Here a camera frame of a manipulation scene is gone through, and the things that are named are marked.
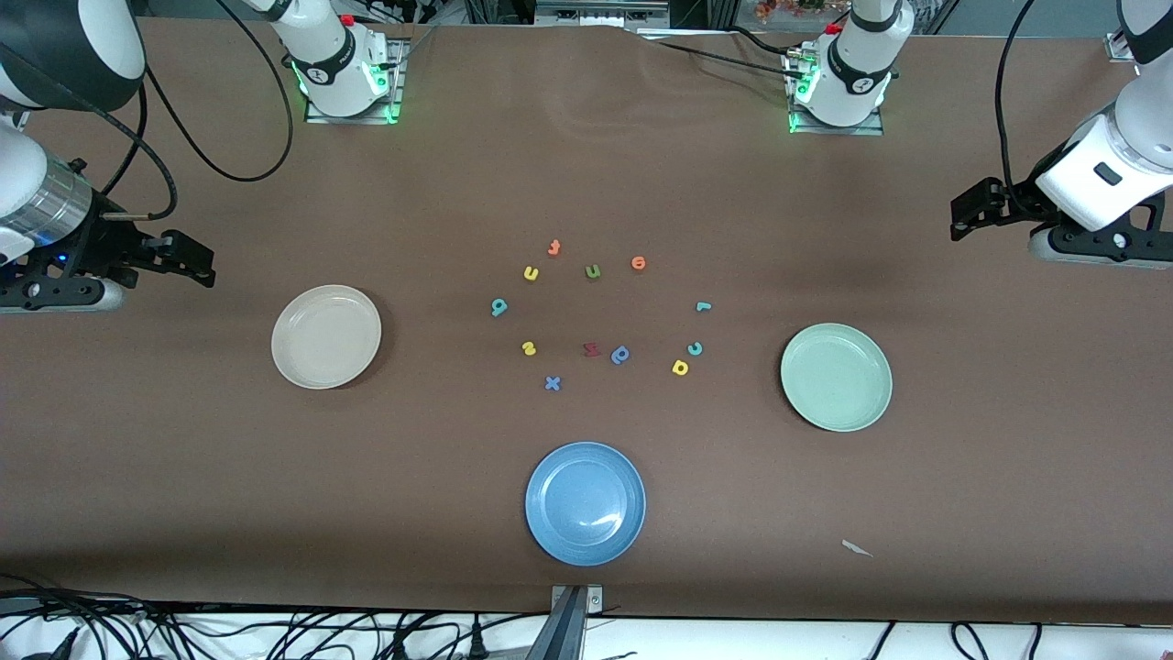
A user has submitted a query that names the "beige brown plate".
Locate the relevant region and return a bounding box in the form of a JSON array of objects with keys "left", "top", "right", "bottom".
[{"left": 271, "top": 284, "right": 383, "bottom": 391}]

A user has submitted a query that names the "light green plate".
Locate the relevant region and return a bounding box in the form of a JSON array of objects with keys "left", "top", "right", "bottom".
[{"left": 780, "top": 323, "right": 893, "bottom": 433}]

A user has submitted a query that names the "brown table cover sheet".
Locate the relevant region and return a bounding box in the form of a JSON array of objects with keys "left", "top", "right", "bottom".
[{"left": 0, "top": 16, "right": 1173, "bottom": 626}]

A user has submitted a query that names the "blue plate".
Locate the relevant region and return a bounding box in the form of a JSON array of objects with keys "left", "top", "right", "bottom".
[{"left": 525, "top": 442, "right": 647, "bottom": 567}]

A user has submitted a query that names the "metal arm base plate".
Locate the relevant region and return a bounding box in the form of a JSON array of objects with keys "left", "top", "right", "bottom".
[
  {"left": 304, "top": 37, "right": 405, "bottom": 126},
  {"left": 785, "top": 50, "right": 886, "bottom": 138}
]

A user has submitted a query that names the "black cable on cover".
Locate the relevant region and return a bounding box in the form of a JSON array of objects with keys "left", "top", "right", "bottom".
[
  {"left": 655, "top": 38, "right": 796, "bottom": 71},
  {"left": 729, "top": 26, "right": 807, "bottom": 54}
]

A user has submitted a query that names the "grey metal background rail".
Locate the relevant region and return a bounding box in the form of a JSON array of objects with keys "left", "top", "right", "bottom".
[{"left": 536, "top": 0, "right": 670, "bottom": 28}]

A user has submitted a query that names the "metal bracket with strut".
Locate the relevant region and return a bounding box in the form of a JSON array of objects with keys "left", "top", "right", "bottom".
[{"left": 526, "top": 584, "right": 605, "bottom": 660}]

